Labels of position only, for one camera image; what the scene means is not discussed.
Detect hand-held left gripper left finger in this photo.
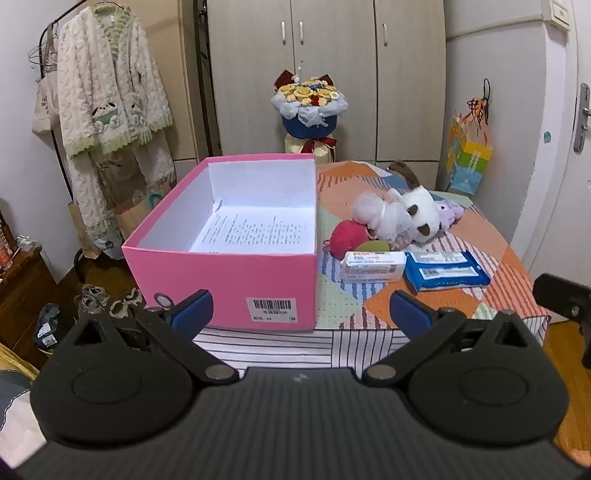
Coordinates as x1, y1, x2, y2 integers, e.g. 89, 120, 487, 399
69, 290, 241, 385

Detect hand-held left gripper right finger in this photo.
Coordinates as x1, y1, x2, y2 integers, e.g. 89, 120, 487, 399
362, 291, 536, 385

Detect pink cardboard box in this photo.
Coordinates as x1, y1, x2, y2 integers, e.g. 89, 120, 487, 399
121, 154, 318, 332

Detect blue wipes pack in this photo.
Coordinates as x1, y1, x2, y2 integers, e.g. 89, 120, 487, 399
404, 250, 491, 292

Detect white wipes pack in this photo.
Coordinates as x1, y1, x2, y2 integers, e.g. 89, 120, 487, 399
341, 250, 407, 283

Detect green orange felt toy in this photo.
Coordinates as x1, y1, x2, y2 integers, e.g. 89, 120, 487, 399
355, 239, 393, 254

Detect red yarn ball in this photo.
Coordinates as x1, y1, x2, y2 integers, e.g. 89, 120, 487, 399
329, 220, 368, 254

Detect white plush dog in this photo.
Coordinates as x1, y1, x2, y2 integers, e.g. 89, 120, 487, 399
387, 161, 448, 244

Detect white tulle doll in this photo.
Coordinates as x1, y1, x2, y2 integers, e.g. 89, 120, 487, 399
352, 189, 416, 241

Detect purple plush toy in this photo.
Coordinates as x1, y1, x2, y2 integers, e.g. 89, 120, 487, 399
431, 196, 465, 230

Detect white door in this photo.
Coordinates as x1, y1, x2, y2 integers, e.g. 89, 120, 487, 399
570, 0, 591, 282

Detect striped bed sheet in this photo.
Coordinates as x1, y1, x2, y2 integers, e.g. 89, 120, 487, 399
191, 316, 552, 374

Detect printed paper sheet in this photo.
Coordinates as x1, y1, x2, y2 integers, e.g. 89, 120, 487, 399
189, 206, 316, 254

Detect black plastic bag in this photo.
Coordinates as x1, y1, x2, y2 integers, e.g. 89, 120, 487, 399
32, 302, 63, 354

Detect colourful gift bag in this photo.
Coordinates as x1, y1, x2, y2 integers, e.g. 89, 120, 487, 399
447, 111, 494, 195

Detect wooden nightstand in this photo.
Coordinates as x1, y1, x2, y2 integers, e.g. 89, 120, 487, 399
0, 244, 61, 365

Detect cream gift box red ribbon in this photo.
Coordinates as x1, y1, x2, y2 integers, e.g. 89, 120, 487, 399
283, 133, 338, 163

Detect black clothes rack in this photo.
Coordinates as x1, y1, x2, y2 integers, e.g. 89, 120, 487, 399
27, 0, 139, 287

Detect flower bouquet in blue wrap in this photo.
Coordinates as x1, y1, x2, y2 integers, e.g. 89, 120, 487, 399
270, 65, 349, 139

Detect canvas tote bag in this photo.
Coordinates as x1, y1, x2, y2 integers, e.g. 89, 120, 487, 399
31, 76, 63, 136

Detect beige wardrobe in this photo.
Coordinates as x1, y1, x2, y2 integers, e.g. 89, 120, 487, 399
205, 0, 446, 190

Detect fluffy cream pajama jacket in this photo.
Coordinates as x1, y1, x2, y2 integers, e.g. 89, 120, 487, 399
56, 4, 174, 160

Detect brown paper bag teal handle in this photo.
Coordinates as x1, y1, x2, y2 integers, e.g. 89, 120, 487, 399
113, 184, 172, 241

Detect metal door handle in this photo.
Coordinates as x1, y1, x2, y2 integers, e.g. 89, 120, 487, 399
573, 83, 591, 154

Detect black and orange cords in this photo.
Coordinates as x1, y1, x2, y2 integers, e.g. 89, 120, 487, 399
466, 78, 492, 125

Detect wall switch plate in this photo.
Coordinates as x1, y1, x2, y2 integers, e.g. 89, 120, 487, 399
551, 0, 572, 31

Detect metal wire hanger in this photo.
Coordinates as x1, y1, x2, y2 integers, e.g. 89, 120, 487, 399
27, 42, 59, 75

